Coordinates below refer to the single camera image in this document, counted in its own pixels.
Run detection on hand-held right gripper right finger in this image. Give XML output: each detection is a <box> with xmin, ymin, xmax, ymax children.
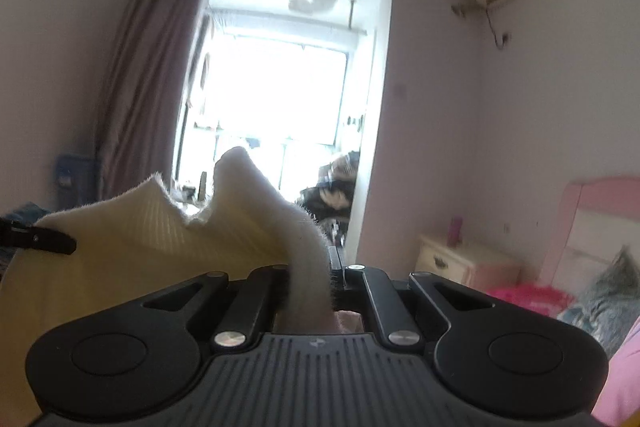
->
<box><xmin>334</xmin><ymin>263</ymin><xmax>496</xmax><ymax>349</ymax></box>

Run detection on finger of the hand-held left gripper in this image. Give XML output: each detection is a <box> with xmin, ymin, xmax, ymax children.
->
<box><xmin>0</xmin><ymin>217</ymin><xmax>77</xmax><ymax>255</ymax></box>

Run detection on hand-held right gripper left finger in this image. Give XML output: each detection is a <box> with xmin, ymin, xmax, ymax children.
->
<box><xmin>142</xmin><ymin>264</ymin><xmax>292</xmax><ymax>354</ymax></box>

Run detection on white deer embroidered sweater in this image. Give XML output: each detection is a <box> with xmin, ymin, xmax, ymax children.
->
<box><xmin>0</xmin><ymin>147</ymin><xmax>368</xmax><ymax>388</ymax></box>

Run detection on black wheelchair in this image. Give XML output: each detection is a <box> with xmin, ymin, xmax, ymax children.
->
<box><xmin>300</xmin><ymin>184</ymin><xmax>358</xmax><ymax>253</ymax></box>

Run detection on cream nightstand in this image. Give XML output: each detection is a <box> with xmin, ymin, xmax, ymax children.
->
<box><xmin>416</xmin><ymin>234</ymin><xmax>521</xmax><ymax>290</ymax></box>

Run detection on heap of jackets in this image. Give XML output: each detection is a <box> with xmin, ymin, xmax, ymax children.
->
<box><xmin>320</xmin><ymin>150</ymin><xmax>361</xmax><ymax>192</ymax></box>

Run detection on brown curtain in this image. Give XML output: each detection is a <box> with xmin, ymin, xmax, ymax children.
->
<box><xmin>95</xmin><ymin>0</ymin><xmax>236</xmax><ymax>202</ymax></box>

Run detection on pink bed headboard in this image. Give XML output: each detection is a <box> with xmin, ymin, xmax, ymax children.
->
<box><xmin>542</xmin><ymin>177</ymin><xmax>640</xmax><ymax>298</ymax></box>

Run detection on grey blue floral pillow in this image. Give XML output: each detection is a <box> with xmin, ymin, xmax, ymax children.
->
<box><xmin>557</xmin><ymin>247</ymin><xmax>640</xmax><ymax>358</ymax></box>

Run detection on light pink quilt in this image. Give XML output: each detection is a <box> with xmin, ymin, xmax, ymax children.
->
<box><xmin>595</xmin><ymin>317</ymin><xmax>640</xmax><ymax>427</ymax></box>

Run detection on air conditioner power cord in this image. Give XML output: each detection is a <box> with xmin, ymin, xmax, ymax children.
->
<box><xmin>486</xmin><ymin>7</ymin><xmax>511</xmax><ymax>48</ymax></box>

